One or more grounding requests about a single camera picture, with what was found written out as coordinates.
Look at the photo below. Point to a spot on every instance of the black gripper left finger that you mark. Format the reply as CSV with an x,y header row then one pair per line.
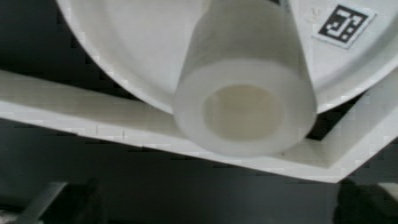
x,y
69,204

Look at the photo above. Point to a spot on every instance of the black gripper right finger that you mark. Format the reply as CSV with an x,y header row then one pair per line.
x,y
367,203

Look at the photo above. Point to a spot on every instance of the white cylindrical table leg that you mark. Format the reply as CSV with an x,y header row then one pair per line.
x,y
245,99

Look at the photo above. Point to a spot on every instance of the white round table top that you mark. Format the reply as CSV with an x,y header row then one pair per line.
x,y
134,33

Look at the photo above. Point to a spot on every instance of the white fence rail frame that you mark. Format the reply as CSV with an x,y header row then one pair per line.
x,y
95,115

